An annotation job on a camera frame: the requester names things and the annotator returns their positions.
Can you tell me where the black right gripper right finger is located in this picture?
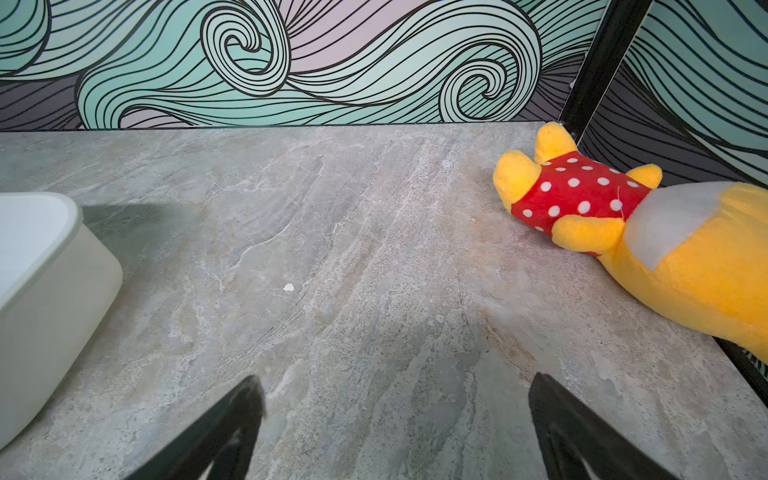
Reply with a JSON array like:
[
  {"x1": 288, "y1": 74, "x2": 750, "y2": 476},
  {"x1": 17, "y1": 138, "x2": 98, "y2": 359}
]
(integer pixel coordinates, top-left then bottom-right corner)
[{"x1": 528, "y1": 373, "x2": 675, "y2": 480}]

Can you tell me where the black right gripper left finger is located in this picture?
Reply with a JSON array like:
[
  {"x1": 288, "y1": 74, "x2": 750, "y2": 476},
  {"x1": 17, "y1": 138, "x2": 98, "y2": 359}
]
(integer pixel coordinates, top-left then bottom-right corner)
[{"x1": 128, "y1": 375, "x2": 266, "y2": 479}]

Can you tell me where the white plastic storage box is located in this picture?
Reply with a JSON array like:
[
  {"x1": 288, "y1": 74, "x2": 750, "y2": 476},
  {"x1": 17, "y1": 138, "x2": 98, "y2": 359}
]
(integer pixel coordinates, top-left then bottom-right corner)
[{"x1": 1, "y1": 192, "x2": 123, "y2": 445}]

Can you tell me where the yellow plush bear toy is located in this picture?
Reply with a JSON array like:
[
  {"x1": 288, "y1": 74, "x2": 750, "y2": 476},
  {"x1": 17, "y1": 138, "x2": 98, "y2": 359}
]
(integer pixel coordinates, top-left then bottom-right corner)
[{"x1": 493, "y1": 122, "x2": 767, "y2": 360}]

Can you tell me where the black corner frame post right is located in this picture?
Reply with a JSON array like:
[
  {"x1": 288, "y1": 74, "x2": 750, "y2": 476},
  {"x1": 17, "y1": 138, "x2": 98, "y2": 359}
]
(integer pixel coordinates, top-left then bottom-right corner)
[{"x1": 559, "y1": 0, "x2": 653, "y2": 143}]

